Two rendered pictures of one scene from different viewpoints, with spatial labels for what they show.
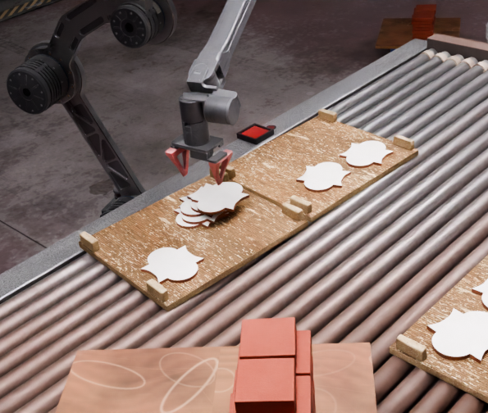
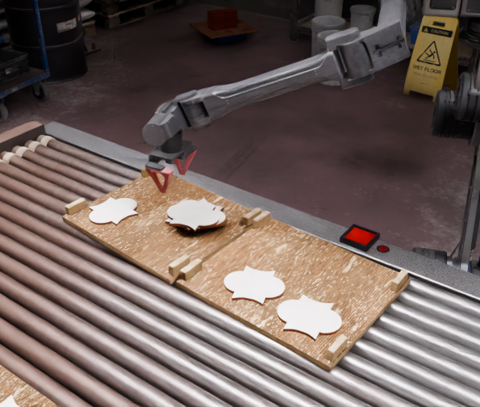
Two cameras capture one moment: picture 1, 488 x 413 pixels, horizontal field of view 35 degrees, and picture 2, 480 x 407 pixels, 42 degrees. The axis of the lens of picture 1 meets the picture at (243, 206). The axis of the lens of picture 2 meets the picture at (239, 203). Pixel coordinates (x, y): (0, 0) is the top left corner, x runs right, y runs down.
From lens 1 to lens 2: 1.91 m
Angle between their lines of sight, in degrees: 65
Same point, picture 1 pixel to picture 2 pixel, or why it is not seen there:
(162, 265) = (110, 206)
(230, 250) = (129, 237)
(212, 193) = (198, 209)
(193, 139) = not seen: hidden behind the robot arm
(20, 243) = (447, 243)
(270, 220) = (173, 256)
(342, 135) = (358, 298)
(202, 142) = (160, 148)
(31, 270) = (135, 160)
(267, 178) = (254, 249)
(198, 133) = not seen: hidden behind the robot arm
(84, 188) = not seen: outside the picture
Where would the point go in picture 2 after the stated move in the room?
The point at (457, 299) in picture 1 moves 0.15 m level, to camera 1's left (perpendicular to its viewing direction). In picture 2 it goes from (5, 385) to (13, 329)
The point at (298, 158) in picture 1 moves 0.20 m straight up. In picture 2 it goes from (297, 267) to (302, 194)
